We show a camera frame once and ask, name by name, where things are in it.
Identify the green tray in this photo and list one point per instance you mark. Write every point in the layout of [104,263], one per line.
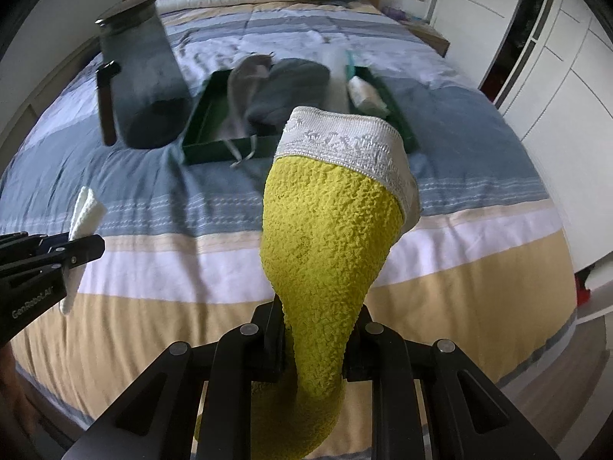
[206,120]

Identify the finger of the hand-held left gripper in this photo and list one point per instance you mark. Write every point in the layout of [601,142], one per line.
[81,249]
[24,244]

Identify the wooden nightstand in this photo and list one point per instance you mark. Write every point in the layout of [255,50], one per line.
[431,38]

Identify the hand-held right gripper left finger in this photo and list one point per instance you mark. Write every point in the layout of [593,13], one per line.
[268,345]

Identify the dark grey cloth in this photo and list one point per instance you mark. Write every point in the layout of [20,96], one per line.
[292,86]

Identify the bed with striped cover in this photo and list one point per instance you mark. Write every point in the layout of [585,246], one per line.
[479,201]

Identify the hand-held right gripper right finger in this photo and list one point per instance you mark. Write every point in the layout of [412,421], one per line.
[378,359]

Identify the white cloth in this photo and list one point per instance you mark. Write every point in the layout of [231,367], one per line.
[366,96]

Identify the white translucent tube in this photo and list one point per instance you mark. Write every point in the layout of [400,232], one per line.
[337,81]

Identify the teal item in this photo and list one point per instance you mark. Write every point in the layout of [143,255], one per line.
[350,64]

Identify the white wardrobe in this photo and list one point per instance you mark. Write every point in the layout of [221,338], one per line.
[550,81]

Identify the yellow sock with white cuff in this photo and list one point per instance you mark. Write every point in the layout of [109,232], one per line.
[325,249]

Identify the red plastic object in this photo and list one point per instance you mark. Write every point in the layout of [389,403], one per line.
[584,290]

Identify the purple items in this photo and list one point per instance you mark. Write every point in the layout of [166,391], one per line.
[400,14]

